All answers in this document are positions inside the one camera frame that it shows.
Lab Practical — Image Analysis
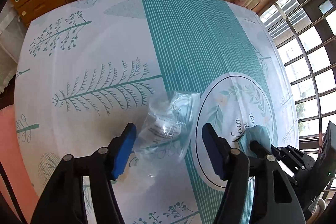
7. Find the blue face mask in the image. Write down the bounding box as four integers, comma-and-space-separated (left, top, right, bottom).
238, 125, 271, 157

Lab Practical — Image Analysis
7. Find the clear plastic wrapper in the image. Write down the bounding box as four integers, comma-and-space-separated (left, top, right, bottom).
134, 90, 201, 177

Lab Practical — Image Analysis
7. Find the pink bed cover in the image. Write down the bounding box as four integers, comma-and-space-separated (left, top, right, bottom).
0, 105, 39, 223

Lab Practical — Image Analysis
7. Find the window with metal grille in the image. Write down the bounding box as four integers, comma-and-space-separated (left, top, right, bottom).
260, 0, 335, 157

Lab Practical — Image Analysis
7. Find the teal white patterned tablecloth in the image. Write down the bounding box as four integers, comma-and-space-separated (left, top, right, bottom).
14, 0, 301, 224

